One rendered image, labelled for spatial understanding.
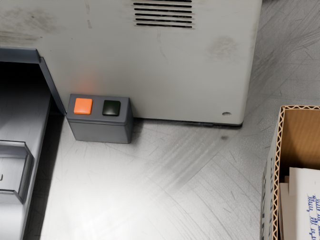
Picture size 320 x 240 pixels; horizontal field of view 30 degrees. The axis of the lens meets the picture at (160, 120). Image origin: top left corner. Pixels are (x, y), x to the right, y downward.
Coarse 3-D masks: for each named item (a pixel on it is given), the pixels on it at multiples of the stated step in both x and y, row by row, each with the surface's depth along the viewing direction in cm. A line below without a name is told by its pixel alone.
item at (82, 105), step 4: (76, 100) 59; (80, 100) 59; (84, 100) 59; (88, 100) 59; (76, 104) 58; (80, 104) 58; (84, 104) 58; (88, 104) 58; (76, 108) 58; (80, 108) 58; (84, 108) 58; (88, 108) 58; (76, 112) 58; (80, 112) 58; (84, 112) 58; (88, 112) 58
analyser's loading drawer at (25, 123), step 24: (0, 72) 62; (24, 72) 62; (0, 96) 61; (24, 96) 61; (48, 96) 61; (0, 120) 60; (24, 120) 60; (0, 144) 55; (24, 144) 55; (0, 168) 57; (24, 168) 56; (0, 192) 53; (24, 192) 56; (0, 216) 55; (24, 216) 55
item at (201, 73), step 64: (0, 0) 47; (64, 0) 46; (128, 0) 45; (192, 0) 44; (256, 0) 44; (0, 64) 65; (64, 64) 55; (128, 64) 53; (192, 64) 52; (128, 128) 60
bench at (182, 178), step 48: (288, 0) 69; (288, 48) 66; (288, 96) 64; (48, 144) 63; (96, 144) 62; (144, 144) 62; (192, 144) 62; (240, 144) 62; (48, 192) 60; (96, 192) 60; (144, 192) 60; (192, 192) 59; (240, 192) 59
